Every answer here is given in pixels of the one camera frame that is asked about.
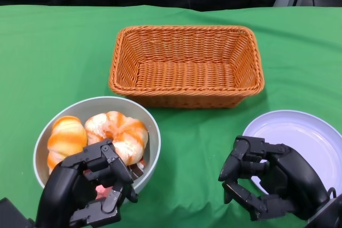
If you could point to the chocolate layered cake slice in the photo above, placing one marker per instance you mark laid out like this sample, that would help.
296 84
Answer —
137 170

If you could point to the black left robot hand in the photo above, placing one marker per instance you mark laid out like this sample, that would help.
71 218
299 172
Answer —
66 182

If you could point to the pale grey-green bowl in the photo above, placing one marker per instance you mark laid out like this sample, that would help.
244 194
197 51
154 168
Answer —
152 142

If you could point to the pink cake with cherry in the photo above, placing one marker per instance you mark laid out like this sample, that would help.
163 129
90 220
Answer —
102 191

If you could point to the oblong orange striped bread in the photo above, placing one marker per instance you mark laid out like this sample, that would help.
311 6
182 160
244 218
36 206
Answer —
66 137

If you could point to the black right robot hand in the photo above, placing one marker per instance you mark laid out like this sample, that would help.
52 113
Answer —
291 172

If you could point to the orange wicker basket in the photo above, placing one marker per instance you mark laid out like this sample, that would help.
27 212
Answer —
187 78

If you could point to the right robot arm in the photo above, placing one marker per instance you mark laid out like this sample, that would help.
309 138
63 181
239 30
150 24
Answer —
328 214

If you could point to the green tablecloth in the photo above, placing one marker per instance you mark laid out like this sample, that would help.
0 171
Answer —
53 51

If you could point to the lavender plate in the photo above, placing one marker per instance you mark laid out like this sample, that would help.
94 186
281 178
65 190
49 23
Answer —
302 132

